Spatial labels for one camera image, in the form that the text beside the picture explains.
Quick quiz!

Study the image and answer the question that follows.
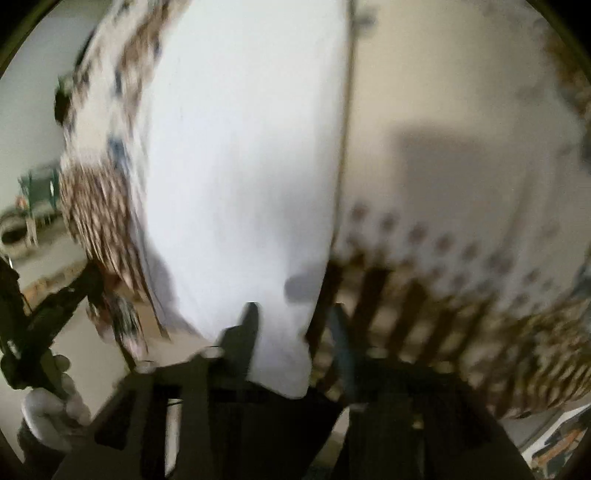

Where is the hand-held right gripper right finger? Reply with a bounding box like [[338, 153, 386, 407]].
[[329, 304, 511, 462]]

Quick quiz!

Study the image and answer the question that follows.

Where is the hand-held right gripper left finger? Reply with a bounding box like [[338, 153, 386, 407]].
[[95, 301, 260, 450]]

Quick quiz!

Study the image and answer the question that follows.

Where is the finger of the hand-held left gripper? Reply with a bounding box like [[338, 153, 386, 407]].
[[25, 264, 106, 344]]

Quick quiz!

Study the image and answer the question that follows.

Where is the white garment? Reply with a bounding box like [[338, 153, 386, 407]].
[[134, 0, 352, 400]]

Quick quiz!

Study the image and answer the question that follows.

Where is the person's left hand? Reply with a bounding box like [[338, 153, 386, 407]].
[[21, 354, 92, 452]]

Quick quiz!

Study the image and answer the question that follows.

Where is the white round object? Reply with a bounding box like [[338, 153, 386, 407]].
[[0, 209, 38, 260]]

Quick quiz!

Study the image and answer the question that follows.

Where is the green chair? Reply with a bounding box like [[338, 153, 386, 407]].
[[17, 165, 62, 228]]

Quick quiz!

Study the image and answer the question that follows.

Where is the printed blanket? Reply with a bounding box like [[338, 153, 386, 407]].
[[54, 0, 591, 422]]

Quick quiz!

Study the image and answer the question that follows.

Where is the colourful printed mat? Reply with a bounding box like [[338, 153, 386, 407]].
[[521, 406, 591, 480]]

